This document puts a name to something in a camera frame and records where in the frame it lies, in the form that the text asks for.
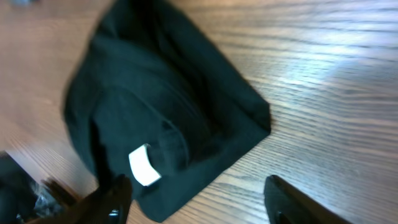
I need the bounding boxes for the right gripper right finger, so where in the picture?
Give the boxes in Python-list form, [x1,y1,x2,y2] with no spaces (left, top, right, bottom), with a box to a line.
[264,175,350,224]

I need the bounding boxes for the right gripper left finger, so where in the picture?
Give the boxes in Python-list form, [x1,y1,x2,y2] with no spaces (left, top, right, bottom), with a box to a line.
[31,175,132,224]

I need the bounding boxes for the black t-shirt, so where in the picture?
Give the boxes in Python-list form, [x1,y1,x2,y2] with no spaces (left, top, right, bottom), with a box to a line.
[64,0,271,222]

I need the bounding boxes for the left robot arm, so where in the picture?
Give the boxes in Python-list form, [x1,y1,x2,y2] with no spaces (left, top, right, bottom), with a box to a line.
[1,152,78,223]

